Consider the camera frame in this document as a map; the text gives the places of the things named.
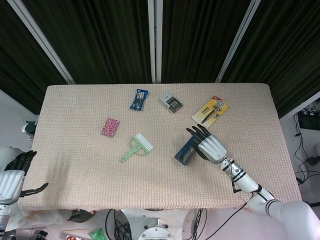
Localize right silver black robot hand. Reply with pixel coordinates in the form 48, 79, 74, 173
185, 124, 228, 165

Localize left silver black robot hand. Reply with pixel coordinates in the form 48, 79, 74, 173
0, 149, 50, 205

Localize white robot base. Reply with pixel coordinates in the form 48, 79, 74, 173
119, 208, 191, 240

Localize razor on yellow card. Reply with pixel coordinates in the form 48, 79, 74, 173
191, 96, 230, 129

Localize grey date stamp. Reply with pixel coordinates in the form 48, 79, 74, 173
159, 92, 183, 114

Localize green brush white bristles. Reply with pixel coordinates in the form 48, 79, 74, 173
119, 133, 155, 164

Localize blue cookie packet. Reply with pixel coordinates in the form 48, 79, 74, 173
129, 89, 149, 111

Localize pink woven tablecloth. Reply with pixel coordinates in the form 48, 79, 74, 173
16, 83, 301, 212

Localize green packet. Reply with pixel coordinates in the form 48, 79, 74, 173
88, 227, 105, 240

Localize black electronics box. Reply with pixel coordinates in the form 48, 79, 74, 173
298, 111, 320, 130

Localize pink patterned tissue pack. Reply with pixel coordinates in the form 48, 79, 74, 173
101, 117, 121, 138

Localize black curtain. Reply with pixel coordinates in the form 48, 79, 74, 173
0, 0, 320, 119

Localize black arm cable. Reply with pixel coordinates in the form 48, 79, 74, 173
204, 172, 263, 240

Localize white slanted frame pole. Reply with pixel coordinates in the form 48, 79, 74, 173
6, 0, 76, 85
214, 0, 262, 83

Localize black floor cable bundle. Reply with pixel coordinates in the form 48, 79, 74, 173
104, 209, 132, 240

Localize white vertical frame pole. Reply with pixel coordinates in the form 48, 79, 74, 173
147, 0, 163, 84

